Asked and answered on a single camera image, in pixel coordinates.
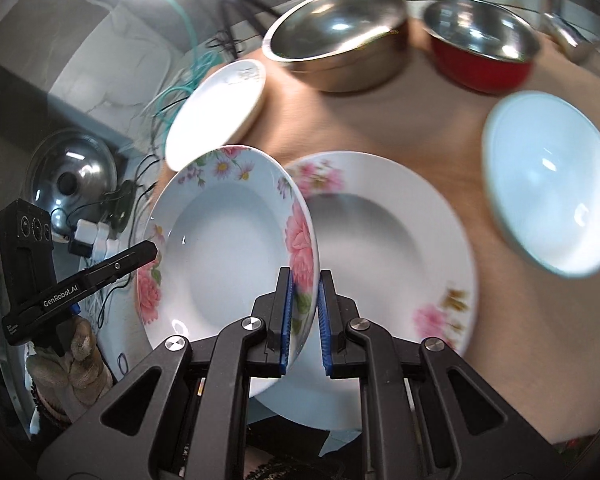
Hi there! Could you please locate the pink floral deep plate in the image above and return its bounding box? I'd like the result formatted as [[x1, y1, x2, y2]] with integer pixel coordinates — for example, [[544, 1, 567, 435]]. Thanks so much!
[[252, 151, 479, 431], [136, 145, 321, 401]]

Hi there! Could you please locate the black power adapter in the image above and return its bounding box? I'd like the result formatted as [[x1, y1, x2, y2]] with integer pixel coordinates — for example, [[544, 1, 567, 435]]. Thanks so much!
[[105, 180, 139, 232]]

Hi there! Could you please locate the green cable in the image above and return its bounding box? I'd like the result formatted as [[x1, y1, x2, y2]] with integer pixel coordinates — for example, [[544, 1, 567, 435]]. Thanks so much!
[[142, 0, 221, 133]]

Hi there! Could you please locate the steel pot lid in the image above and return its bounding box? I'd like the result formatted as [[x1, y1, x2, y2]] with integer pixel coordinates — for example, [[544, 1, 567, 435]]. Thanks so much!
[[25, 129, 118, 241]]

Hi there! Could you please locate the brown cloth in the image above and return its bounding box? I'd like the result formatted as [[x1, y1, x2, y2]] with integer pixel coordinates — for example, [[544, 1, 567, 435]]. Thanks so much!
[[155, 0, 600, 461]]

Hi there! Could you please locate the white plate grey leaf print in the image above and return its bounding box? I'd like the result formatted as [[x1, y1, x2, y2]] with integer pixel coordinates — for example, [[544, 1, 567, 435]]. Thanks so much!
[[164, 59, 268, 172]]

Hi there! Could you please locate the black tripod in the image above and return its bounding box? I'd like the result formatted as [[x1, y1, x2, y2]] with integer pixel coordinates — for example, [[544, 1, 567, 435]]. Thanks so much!
[[214, 0, 261, 57]]

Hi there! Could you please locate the large steel bowl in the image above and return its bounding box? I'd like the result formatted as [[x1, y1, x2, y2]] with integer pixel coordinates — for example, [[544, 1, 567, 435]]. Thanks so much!
[[261, 0, 412, 93]]

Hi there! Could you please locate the chrome faucet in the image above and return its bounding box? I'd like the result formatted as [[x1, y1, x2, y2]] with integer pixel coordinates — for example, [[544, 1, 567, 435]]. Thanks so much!
[[540, 10, 600, 64]]

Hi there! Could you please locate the light blue bowl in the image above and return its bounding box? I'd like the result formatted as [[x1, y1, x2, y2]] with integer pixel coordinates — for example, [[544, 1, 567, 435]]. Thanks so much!
[[481, 91, 600, 278]]

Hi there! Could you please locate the white power adapter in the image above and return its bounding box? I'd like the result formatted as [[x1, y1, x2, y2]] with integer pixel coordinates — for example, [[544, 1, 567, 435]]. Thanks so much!
[[69, 219, 118, 258]]

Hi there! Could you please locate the person's left hand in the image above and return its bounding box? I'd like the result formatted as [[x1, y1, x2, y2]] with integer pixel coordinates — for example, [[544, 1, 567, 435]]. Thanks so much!
[[26, 316, 114, 413]]

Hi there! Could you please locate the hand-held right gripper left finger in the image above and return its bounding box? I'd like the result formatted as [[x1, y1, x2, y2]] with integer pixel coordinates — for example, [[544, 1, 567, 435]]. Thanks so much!
[[37, 266, 294, 480]]

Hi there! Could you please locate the red steel bowl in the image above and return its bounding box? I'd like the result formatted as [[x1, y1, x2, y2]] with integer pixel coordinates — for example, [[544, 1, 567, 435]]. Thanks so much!
[[423, 0, 542, 95]]

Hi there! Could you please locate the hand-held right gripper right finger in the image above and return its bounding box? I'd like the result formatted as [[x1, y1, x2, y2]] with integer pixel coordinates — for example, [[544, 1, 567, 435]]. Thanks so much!
[[318, 269, 576, 480]]

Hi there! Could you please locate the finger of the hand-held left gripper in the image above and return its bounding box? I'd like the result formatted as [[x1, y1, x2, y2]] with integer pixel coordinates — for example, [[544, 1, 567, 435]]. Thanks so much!
[[79, 240, 159, 296]]

